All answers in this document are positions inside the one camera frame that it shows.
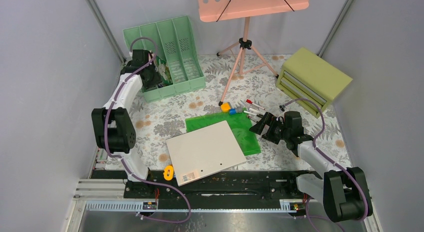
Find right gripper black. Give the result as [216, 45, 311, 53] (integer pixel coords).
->
[249, 112, 291, 145]

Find green plastic folder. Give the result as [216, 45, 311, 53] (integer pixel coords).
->
[185, 112, 261, 156]

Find white binder folder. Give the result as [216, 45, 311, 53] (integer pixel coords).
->
[166, 121, 247, 186]

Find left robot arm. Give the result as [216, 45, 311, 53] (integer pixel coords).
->
[91, 50, 156, 198]

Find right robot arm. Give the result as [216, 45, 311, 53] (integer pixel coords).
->
[249, 111, 373, 223]

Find black capped marker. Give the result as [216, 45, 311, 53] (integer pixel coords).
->
[243, 110, 263, 118]

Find blue capped marker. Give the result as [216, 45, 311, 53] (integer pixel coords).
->
[243, 108, 264, 117]

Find blue grey toy piece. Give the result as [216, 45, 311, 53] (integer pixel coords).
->
[228, 107, 244, 115]

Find yellow toy block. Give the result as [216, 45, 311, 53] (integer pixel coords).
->
[220, 102, 232, 113]

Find green desktop file organizer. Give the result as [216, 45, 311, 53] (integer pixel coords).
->
[123, 15, 206, 102]

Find floral table mat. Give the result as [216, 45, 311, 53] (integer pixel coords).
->
[129, 55, 352, 171]

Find yellow-green drawer cabinet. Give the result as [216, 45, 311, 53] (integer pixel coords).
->
[276, 47, 353, 118]

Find pink music stand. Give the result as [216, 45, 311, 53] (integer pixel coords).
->
[198, 0, 309, 106]

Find orange blue green block stack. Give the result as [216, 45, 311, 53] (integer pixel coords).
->
[163, 165, 175, 181]

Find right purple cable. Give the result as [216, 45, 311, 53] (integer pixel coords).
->
[278, 98, 370, 232]

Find purple cable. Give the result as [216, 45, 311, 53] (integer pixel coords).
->
[278, 98, 370, 232]
[103, 37, 192, 225]

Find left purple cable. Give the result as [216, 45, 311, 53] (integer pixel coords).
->
[103, 37, 192, 225]

